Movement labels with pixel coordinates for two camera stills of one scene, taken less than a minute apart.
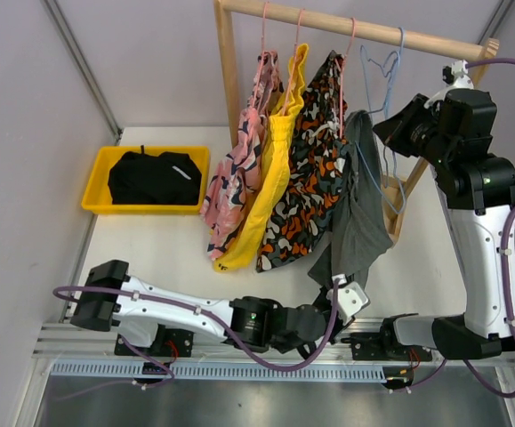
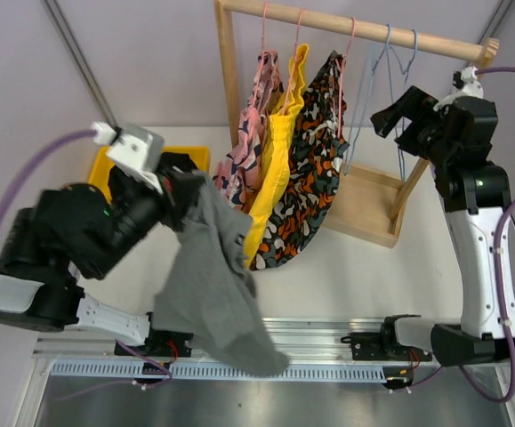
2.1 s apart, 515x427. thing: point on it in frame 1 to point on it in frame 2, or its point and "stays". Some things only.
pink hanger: (293, 60) stays
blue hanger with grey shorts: (390, 92) to (387, 52)
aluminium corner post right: (495, 20) stays
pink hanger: (340, 66) stays
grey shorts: (360, 226) to (214, 302)
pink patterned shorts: (233, 196) stays
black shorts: (168, 179) stays
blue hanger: (363, 92) to (411, 60)
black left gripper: (325, 296) to (180, 187)
